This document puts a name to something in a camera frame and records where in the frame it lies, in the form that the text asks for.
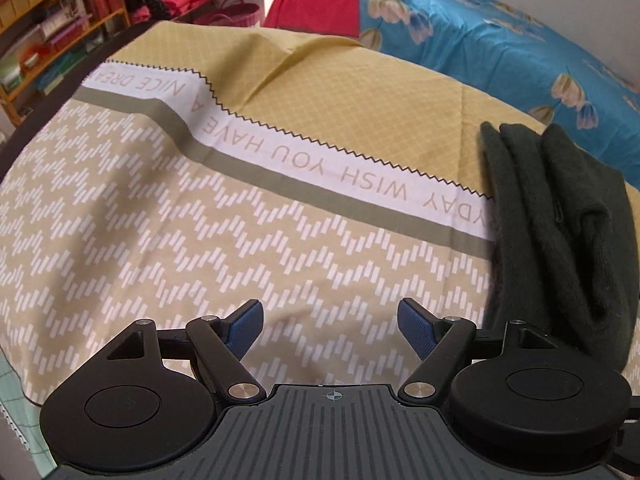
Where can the dark green knit sweater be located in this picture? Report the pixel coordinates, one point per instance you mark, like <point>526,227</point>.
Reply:
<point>550,240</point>

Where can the pink woven basket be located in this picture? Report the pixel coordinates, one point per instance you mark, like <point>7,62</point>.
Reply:
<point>235,12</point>

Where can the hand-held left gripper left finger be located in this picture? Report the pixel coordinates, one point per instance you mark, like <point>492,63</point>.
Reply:
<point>245,329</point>

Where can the beige yellow patterned bedsheet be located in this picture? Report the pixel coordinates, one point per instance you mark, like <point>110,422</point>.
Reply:
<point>250,210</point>

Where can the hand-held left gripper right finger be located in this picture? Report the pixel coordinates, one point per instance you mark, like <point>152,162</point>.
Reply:
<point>415,331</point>

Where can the blue floral blanket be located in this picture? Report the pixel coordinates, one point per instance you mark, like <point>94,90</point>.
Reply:
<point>500,45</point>

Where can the wooden storage shelf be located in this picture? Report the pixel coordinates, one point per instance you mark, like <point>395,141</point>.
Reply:
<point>50,25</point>

